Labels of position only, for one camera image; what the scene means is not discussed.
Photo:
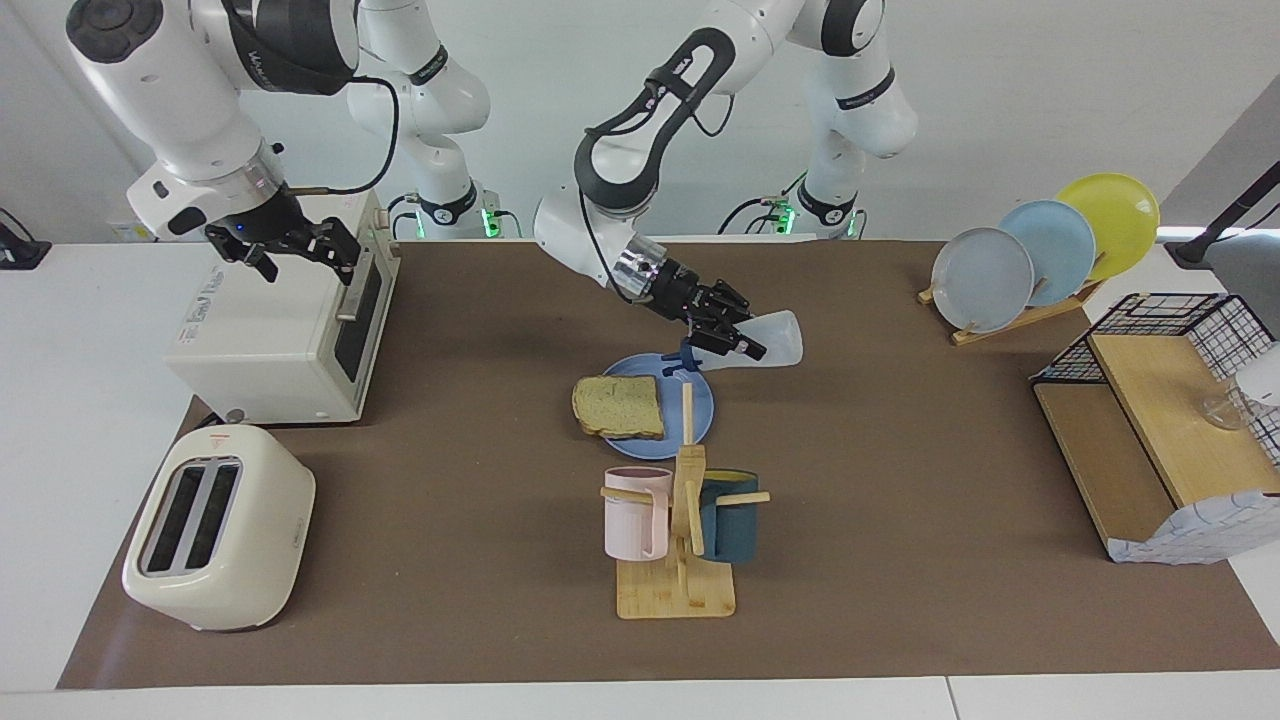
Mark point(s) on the pink mug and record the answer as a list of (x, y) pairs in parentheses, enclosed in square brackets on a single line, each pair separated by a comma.
[(630, 520)]

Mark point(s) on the translucent seasoning bottle blue cap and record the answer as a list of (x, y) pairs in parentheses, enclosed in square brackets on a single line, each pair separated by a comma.
[(775, 340)]

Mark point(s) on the clear glass cup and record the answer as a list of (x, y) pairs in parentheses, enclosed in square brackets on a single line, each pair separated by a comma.
[(1228, 412)]

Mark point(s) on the brown table mat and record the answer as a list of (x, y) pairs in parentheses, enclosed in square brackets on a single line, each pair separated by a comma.
[(450, 500)]

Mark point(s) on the white toaster oven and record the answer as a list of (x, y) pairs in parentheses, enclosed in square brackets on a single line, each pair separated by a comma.
[(260, 340)]

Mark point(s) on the yellow plate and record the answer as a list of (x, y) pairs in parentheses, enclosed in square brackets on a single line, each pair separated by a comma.
[(1120, 215)]

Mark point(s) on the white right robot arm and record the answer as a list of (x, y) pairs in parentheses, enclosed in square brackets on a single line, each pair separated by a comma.
[(170, 90)]

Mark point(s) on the wooden plate rack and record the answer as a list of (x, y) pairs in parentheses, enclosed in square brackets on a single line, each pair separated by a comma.
[(1010, 325)]

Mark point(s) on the grey plate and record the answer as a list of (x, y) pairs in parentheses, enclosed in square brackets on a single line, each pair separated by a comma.
[(980, 285)]

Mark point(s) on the dark teal mug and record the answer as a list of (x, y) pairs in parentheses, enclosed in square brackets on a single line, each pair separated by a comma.
[(735, 525)]

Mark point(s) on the cream two-slot toaster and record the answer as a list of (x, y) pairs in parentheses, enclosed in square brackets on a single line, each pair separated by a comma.
[(250, 560)]

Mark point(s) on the light blue plate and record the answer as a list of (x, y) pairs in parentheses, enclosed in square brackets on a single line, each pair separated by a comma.
[(1060, 245)]

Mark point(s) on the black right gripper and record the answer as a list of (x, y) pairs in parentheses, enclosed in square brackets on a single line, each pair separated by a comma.
[(255, 220)]

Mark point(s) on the blue round plate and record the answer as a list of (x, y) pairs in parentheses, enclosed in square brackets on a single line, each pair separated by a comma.
[(690, 405)]

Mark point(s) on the toasted bread slice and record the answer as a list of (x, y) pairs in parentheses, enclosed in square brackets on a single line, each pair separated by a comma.
[(620, 408)]

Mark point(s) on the wooden mug tree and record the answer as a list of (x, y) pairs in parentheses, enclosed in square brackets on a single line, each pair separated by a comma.
[(675, 595)]

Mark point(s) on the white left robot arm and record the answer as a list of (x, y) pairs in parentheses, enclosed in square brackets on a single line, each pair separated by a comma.
[(620, 170)]

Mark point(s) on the black clamp block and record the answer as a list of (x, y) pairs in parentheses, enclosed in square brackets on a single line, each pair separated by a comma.
[(20, 250)]

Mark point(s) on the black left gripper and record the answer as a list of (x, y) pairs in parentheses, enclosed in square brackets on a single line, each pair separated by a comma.
[(680, 292)]

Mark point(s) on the white patterned cloth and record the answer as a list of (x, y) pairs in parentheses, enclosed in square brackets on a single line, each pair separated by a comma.
[(1200, 530)]

